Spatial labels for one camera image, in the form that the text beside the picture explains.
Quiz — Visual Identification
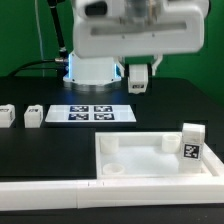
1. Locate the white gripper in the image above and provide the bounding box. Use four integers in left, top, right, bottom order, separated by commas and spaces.
73, 5, 204, 76

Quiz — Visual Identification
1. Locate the white square table top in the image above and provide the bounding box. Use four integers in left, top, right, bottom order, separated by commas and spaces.
95, 132, 224, 179

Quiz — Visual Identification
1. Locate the white L-shaped obstacle fence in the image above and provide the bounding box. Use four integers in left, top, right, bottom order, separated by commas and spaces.
0, 143, 224, 212

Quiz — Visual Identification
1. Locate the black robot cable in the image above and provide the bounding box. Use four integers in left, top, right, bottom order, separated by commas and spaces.
7, 0, 70, 78

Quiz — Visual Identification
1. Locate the white marker base plate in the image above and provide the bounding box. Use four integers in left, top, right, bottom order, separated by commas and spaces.
45, 105, 136, 123

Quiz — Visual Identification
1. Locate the thin white hanging cable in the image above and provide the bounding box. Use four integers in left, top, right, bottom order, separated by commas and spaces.
33, 0, 46, 78

